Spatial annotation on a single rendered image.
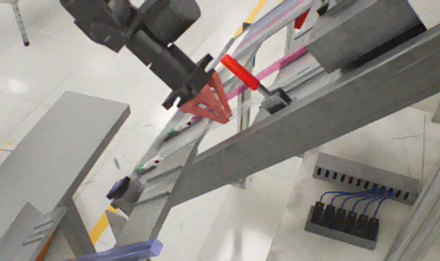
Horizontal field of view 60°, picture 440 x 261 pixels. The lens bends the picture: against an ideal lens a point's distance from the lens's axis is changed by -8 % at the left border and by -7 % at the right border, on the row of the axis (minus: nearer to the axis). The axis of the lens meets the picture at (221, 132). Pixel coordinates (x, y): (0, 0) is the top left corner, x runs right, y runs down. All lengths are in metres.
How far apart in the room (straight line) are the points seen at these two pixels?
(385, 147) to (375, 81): 0.73
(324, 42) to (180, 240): 1.27
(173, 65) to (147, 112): 1.54
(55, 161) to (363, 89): 0.89
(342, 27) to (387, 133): 0.78
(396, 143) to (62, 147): 0.93
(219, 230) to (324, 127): 1.20
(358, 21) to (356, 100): 0.09
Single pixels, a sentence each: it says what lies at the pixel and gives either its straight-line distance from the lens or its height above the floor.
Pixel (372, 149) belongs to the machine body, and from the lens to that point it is 1.16.
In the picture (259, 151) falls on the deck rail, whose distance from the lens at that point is 0.57.
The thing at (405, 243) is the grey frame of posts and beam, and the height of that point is 0.94.
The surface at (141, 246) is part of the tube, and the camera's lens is 0.41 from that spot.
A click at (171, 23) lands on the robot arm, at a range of 0.59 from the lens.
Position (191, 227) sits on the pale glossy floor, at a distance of 1.68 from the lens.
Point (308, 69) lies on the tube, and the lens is 0.56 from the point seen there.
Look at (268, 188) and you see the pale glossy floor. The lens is 1.80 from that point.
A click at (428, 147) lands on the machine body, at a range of 1.23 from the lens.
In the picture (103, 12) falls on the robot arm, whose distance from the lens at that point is 0.60.
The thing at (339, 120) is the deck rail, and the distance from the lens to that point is 0.49.
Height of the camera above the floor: 1.41
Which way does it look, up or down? 44 degrees down
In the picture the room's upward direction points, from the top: straight up
